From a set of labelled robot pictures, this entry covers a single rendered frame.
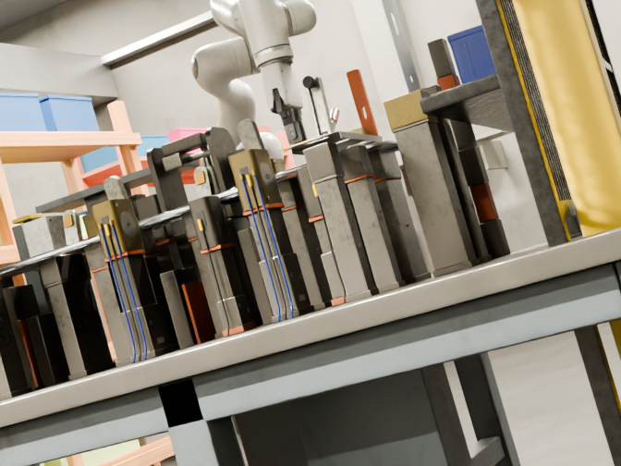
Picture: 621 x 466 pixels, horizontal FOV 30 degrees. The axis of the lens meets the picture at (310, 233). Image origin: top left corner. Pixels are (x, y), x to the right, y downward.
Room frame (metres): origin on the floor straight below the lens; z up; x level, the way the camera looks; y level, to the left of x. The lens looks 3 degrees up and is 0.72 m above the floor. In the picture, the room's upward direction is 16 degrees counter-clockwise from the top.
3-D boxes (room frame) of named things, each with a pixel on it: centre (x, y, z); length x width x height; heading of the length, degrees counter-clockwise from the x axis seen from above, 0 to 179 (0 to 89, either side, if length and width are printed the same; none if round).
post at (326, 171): (2.10, -0.06, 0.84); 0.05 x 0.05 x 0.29; 70
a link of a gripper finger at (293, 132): (2.44, -0.02, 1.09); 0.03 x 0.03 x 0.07; 70
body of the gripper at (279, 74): (2.46, -0.03, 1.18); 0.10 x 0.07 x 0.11; 160
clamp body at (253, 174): (2.32, 0.08, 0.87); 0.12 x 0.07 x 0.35; 160
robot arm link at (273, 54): (2.46, -0.03, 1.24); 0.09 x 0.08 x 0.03; 160
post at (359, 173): (2.27, -0.12, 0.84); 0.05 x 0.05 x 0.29; 70
